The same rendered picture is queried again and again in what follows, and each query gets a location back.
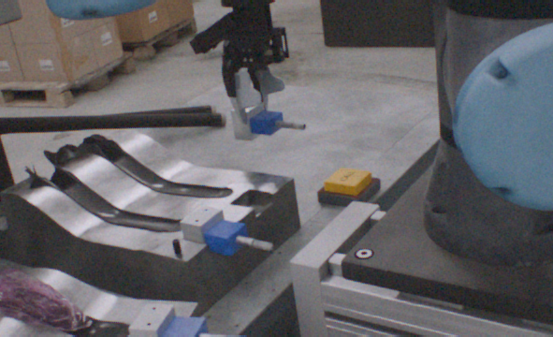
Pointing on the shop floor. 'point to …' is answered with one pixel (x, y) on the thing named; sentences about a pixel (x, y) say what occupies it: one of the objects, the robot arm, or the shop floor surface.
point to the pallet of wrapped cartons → (50, 57)
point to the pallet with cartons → (155, 26)
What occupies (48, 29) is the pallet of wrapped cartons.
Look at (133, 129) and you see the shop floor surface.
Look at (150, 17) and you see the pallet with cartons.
